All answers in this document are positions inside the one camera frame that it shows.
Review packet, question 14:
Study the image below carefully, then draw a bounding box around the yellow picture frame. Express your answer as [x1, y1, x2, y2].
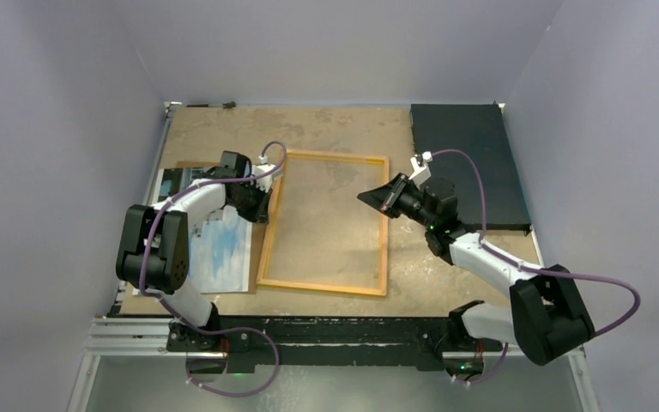
[256, 149, 390, 297]

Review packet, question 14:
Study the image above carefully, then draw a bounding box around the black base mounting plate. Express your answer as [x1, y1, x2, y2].
[166, 315, 503, 373]

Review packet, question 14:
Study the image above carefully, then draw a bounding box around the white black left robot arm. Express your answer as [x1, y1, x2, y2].
[116, 151, 283, 351]

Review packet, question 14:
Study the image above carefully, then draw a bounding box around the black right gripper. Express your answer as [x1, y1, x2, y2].
[357, 173, 436, 229]

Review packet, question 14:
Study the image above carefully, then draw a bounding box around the clear frame glass pane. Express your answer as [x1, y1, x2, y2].
[269, 160, 387, 288]

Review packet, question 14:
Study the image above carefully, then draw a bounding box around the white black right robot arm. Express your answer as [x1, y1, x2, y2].
[357, 173, 596, 366]

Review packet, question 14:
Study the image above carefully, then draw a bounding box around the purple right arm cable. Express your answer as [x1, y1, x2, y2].
[421, 148, 642, 388]

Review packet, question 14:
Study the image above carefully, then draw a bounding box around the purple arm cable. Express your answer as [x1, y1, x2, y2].
[137, 141, 288, 397]
[421, 148, 642, 388]

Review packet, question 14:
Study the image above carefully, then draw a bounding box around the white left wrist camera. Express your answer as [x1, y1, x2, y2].
[251, 155, 283, 191]

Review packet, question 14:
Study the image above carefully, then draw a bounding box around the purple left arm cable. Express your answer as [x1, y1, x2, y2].
[137, 141, 288, 397]

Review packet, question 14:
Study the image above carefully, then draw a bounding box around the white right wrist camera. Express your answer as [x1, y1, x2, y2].
[409, 151, 433, 186]

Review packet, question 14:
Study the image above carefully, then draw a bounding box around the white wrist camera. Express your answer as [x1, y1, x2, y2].
[251, 155, 283, 191]
[409, 151, 433, 186]

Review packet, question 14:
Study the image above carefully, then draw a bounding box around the building and sky photo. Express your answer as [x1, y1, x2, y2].
[151, 162, 252, 294]

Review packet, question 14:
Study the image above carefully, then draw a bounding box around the dark green flat box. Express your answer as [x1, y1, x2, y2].
[409, 102, 532, 233]

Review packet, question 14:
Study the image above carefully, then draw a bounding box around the brown frame backing board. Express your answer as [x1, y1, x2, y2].
[176, 161, 276, 295]

